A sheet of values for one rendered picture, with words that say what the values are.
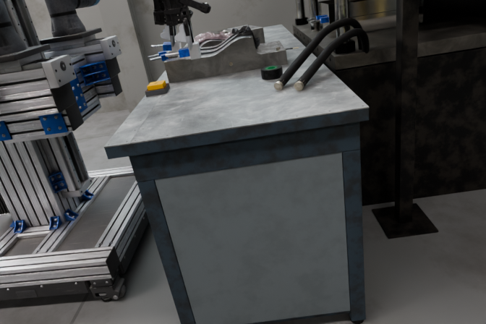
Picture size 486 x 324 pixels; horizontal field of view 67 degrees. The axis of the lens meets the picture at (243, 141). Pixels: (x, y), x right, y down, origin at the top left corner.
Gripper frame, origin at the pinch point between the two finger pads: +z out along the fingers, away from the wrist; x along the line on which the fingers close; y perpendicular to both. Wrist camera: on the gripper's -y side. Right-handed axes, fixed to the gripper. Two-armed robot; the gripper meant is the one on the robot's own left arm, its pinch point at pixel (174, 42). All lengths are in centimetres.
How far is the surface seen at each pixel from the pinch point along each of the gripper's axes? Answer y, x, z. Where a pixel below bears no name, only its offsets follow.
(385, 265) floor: -86, 65, 74
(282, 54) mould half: -46.1, 18.9, 0.5
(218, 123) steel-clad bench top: -22, 77, 0
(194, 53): -11.9, 30.6, -4.2
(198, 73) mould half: -11.5, 19.6, 7.6
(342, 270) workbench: -60, 87, 50
